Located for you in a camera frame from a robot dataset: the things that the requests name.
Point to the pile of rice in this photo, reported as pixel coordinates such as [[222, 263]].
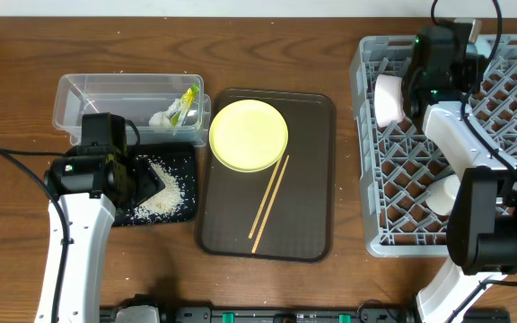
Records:
[[177, 203]]

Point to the black tray bin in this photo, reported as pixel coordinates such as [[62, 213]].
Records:
[[186, 152]]

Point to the pink white bowl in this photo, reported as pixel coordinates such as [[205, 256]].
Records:
[[388, 100]]

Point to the wooden chopstick left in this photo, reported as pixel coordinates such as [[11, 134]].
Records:
[[264, 199]]

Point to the wooden chopstick right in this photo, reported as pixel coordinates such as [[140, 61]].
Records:
[[269, 204]]

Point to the grey dishwasher rack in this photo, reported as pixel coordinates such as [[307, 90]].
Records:
[[398, 163]]

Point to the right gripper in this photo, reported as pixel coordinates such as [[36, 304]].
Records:
[[473, 65]]

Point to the clear plastic bin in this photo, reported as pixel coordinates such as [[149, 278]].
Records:
[[135, 97]]

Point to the white green cup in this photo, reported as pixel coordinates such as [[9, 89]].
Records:
[[442, 194]]

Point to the green snack wrapper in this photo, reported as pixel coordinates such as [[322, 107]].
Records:
[[178, 111]]

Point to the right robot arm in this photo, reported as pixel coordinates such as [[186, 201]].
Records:
[[446, 67]]

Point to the wooden chopstick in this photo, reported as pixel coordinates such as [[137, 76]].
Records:
[[264, 199], [269, 204]]

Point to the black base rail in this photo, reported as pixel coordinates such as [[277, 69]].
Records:
[[373, 314]]

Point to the dark brown serving tray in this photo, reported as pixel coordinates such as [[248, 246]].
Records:
[[299, 227]]

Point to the white tissue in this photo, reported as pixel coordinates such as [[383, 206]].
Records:
[[163, 118]]

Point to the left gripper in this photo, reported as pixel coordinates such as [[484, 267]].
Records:
[[150, 183]]

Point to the yellow plate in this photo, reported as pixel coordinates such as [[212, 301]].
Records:
[[248, 135]]

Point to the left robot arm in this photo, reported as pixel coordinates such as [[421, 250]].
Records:
[[71, 290]]

